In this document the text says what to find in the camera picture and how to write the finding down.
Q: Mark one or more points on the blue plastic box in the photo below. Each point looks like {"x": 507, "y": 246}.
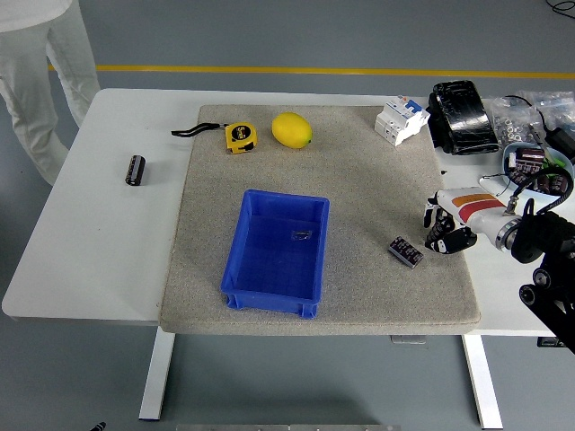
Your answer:
{"x": 269, "y": 278}

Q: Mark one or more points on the green plastic pieces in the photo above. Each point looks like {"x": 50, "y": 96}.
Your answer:
{"x": 550, "y": 165}

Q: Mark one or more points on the white blue circuit breaker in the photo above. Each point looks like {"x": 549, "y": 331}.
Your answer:
{"x": 400, "y": 119}

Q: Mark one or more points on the clear plastic bag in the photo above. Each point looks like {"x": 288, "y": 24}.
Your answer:
{"x": 557, "y": 105}

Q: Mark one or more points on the yellow tape measure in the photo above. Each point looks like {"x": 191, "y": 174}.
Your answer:
{"x": 240, "y": 137}

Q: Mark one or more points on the black wrapped pouch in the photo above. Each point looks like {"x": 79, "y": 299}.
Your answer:
{"x": 462, "y": 116}

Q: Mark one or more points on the grey-brown mat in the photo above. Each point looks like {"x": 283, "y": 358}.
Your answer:
{"x": 359, "y": 188}

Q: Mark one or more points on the dark cylindrical battery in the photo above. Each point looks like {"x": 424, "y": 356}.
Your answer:
{"x": 405, "y": 250}
{"x": 530, "y": 155}
{"x": 544, "y": 183}
{"x": 441, "y": 231}
{"x": 559, "y": 184}
{"x": 135, "y": 170}
{"x": 516, "y": 178}
{"x": 523, "y": 168}

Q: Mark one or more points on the light blue bowl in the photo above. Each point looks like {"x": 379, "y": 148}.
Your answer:
{"x": 509, "y": 155}

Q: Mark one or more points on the clear bag of washers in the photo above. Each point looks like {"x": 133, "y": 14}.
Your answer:
{"x": 510, "y": 123}

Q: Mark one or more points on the grey table bracket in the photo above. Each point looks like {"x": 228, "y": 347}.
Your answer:
{"x": 408, "y": 339}

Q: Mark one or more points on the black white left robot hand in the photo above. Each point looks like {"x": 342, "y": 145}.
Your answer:
{"x": 99, "y": 426}

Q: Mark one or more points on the black power adapter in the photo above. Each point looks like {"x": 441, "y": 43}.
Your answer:
{"x": 561, "y": 140}

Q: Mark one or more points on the small clear plastic piece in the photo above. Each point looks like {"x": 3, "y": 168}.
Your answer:
{"x": 302, "y": 234}

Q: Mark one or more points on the white table leg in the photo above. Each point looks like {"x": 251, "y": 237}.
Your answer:
{"x": 483, "y": 381}
{"x": 157, "y": 377}

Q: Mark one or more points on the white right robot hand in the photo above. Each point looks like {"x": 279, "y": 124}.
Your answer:
{"x": 476, "y": 206}

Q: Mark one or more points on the yellow lemon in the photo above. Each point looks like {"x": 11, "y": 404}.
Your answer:
{"x": 291, "y": 130}

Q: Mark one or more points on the person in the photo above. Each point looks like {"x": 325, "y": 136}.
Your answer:
{"x": 31, "y": 90}

